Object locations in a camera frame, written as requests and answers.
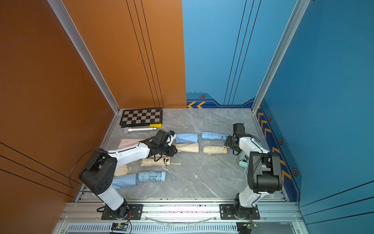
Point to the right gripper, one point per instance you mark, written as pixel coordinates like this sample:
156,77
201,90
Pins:
228,142

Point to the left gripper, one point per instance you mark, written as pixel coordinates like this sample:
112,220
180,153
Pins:
173,151

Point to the pale yellow sleeved umbrella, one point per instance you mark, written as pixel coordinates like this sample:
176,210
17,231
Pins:
160,161

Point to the mint green sleeved umbrella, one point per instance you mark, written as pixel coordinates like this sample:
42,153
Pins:
243,159

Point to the beige sleeved umbrella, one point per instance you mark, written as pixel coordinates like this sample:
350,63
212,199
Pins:
214,150

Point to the light blue sleeved umbrella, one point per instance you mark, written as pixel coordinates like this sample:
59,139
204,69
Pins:
154,176

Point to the pink umbrella sleeve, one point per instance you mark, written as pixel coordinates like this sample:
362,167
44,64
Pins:
125,143

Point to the pale yellow umbrella sleeve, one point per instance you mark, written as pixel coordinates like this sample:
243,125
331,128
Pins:
123,170

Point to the light blue umbrella sleeve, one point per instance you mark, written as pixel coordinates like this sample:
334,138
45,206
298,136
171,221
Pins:
125,181

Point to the beige umbrella sleeve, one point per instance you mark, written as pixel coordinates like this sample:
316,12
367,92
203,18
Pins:
187,147

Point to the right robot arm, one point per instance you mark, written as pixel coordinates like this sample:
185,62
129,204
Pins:
263,175

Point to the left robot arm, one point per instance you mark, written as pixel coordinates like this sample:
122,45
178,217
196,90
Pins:
99,172

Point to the yellow block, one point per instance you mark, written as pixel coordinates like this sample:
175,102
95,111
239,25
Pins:
156,125

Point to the checkerboard calibration board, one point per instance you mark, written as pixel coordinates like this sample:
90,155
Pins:
141,117

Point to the silver metal cylinder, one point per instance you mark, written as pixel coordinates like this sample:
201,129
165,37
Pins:
131,130

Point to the small right circuit board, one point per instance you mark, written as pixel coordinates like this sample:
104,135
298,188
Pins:
250,225

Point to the green circuit board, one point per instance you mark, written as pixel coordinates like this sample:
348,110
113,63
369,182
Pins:
120,228

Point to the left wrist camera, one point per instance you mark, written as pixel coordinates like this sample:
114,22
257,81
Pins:
165,137

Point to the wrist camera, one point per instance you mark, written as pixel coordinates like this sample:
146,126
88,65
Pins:
165,137
238,129

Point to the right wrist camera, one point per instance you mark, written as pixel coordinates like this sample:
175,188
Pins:
238,129

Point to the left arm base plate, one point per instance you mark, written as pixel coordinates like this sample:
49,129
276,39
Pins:
124,212

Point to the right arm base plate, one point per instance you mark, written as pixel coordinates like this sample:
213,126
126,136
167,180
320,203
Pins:
231,212

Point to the aluminium front rail frame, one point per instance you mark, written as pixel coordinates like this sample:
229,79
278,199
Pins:
183,216

